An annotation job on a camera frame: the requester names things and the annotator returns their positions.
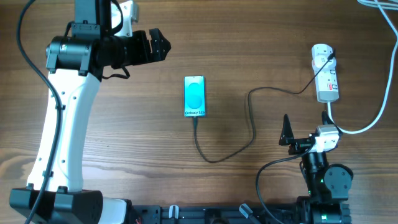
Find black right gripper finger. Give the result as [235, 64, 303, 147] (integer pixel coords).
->
[322, 110, 343, 135]
[280, 114, 294, 141]

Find Galaxy S25 smartphone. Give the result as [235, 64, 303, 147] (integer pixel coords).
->
[183, 75, 206, 117]

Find black USB charging cable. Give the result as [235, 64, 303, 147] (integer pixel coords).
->
[192, 51, 336, 164]

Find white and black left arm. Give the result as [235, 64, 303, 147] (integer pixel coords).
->
[9, 1, 171, 223]

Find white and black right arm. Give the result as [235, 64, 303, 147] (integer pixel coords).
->
[279, 112, 354, 224]

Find white USB charger plug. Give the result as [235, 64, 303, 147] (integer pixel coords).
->
[312, 53, 336, 73]

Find white power strip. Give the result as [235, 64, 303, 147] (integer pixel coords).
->
[312, 44, 339, 103]

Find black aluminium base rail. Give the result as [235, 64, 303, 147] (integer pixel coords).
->
[130, 203, 352, 224]

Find white power strip cord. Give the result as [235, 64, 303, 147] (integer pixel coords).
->
[326, 0, 398, 135]

